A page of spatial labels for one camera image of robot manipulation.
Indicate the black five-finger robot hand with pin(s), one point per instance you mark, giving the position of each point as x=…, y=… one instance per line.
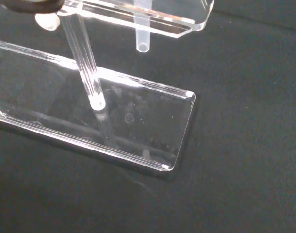
x=34, y=6

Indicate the clear acrylic funnel stand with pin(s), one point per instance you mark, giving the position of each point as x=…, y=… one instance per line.
x=53, y=102

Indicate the clear plastic funnel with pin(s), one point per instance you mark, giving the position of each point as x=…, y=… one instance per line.
x=143, y=36

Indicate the black bench cloth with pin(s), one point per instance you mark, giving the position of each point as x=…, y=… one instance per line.
x=235, y=145

